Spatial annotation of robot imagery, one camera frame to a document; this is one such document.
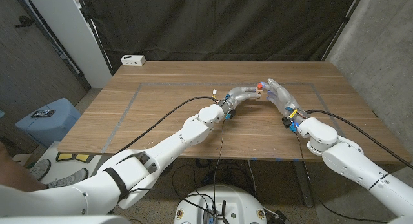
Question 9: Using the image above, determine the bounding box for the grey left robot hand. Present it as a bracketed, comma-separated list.
[218, 85, 264, 117]

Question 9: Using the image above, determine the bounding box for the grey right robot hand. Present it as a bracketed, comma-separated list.
[261, 77, 309, 125]

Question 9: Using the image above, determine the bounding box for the black curtain backdrop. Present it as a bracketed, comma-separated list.
[79, 0, 361, 73]

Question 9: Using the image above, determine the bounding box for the wooden table panel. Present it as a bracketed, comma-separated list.
[101, 81, 361, 162]

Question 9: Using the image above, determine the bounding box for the grey table leg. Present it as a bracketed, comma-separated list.
[292, 161, 314, 208]

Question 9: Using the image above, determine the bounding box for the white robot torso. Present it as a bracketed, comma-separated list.
[174, 184, 268, 224]

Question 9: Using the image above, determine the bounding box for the white power strip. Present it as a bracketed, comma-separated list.
[120, 54, 146, 66]

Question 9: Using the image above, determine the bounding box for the white floor platform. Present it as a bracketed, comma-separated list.
[32, 141, 107, 186]

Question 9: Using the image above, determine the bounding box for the yellow and black floor pad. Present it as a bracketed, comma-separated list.
[56, 152, 94, 163]

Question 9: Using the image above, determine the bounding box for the white pillar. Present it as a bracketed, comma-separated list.
[24, 0, 112, 88]

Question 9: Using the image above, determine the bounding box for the grey sneaker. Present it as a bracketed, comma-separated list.
[28, 158, 52, 181]
[45, 168, 89, 189]

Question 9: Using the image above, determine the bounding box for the blue stool with phone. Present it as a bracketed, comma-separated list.
[14, 97, 81, 149]

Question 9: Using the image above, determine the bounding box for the black phone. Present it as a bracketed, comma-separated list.
[30, 109, 56, 118]

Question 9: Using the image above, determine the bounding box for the person's bare leg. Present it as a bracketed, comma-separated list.
[0, 141, 48, 192]

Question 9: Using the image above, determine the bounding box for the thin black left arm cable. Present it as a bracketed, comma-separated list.
[128, 119, 226, 223]

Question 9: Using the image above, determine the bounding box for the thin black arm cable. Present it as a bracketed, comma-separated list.
[295, 132, 388, 224]
[128, 119, 226, 223]

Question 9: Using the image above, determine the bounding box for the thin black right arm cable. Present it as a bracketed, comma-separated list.
[295, 132, 388, 224]

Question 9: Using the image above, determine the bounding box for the black floor cable bundle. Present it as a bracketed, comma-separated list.
[170, 158, 259, 202]

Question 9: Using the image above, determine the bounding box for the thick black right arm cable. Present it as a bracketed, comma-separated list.
[306, 109, 413, 170]

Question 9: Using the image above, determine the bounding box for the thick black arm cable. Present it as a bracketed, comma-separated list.
[109, 96, 219, 159]
[306, 109, 413, 170]

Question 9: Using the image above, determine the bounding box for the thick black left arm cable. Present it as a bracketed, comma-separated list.
[109, 96, 219, 159]

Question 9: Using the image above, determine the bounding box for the black backdrop frame pole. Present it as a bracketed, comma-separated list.
[322, 0, 367, 62]
[76, 0, 114, 76]

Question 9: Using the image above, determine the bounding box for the black door handle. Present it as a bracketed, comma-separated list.
[14, 15, 35, 28]

